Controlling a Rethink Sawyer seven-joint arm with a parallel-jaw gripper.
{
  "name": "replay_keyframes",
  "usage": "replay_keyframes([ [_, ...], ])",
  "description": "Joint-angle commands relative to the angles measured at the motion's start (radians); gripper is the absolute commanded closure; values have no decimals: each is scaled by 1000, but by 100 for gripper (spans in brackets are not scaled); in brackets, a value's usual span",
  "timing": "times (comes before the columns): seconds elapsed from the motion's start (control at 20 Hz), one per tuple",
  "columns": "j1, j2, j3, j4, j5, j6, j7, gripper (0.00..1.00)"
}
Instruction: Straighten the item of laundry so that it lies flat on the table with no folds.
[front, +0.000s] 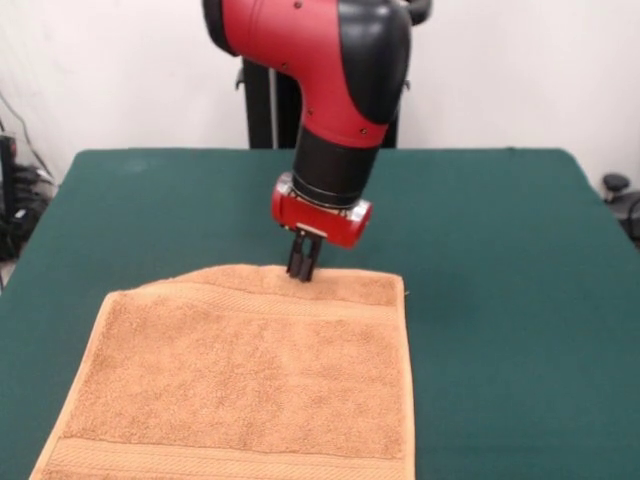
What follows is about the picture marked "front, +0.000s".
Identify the black electronics box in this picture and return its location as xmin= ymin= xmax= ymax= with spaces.
xmin=0 ymin=133 xmax=19 ymax=262

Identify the black office chair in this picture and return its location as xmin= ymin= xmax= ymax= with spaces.
xmin=601 ymin=172 xmax=640 ymax=251

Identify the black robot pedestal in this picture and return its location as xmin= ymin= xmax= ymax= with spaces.
xmin=233 ymin=0 xmax=434 ymax=150

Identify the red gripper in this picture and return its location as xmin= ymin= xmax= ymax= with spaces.
xmin=270 ymin=187 xmax=375 ymax=284

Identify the orange terry towel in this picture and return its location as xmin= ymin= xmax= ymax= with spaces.
xmin=29 ymin=263 xmax=419 ymax=480

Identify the dark green table cloth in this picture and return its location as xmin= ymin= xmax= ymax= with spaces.
xmin=0 ymin=146 xmax=640 ymax=480

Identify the black cable bundle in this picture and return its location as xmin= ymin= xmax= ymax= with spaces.
xmin=10 ymin=163 xmax=57 ymax=236

